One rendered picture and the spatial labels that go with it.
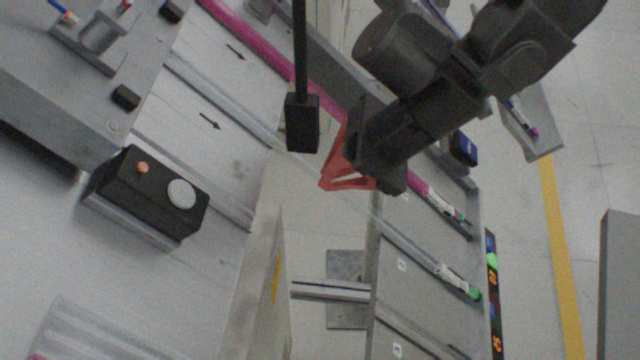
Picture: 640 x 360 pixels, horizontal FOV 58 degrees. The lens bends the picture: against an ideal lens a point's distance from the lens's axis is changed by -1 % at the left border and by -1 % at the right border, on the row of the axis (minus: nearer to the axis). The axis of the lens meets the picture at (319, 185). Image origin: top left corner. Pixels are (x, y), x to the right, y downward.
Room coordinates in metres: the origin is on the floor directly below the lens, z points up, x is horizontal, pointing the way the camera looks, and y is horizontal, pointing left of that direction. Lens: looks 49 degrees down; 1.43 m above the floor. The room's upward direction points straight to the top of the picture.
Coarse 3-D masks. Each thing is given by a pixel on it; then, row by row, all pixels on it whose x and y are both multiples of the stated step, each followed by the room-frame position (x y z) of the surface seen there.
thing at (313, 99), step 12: (288, 96) 0.29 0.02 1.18; (312, 96) 0.29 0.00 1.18; (288, 108) 0.28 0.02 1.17; (300, 108) 0.28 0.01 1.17; (312, 108) 0.28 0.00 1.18; (288, 120) 0.28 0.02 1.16; (300, 120) 0.28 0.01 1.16; (312, 120) 0.28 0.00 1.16; (288, 132) 0.28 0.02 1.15; (300, 132) 0.28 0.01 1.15; (312, 132) 0.28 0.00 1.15; (288, 144) 0.28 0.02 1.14; (300, 144) 0.28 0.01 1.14; (312, 144) 0.28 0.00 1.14
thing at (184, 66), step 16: (176, 64) 0.45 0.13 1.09; (192, 64) 0.45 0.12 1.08; (192, 80) 0.44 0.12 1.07; (208, 80) 0.45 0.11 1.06; (224, 96) 0.44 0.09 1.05; (240, 112) 0.44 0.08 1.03; (256, 128) 0.44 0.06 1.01; (272, 128) 0.44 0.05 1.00; (272, 144) 0.43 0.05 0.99; (304, 160) 0.43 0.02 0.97; (320, 176) 0.43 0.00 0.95; (336, 192) 0.42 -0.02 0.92; (352, 192) 0.43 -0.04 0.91; (352, 208) 0.42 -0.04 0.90; (368, 208) 0.43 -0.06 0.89; (384, 224) 0.42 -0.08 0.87; (400, 240) 0.41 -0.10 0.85; (416, 256) 0.41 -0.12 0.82; (432, 256) 0.42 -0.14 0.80
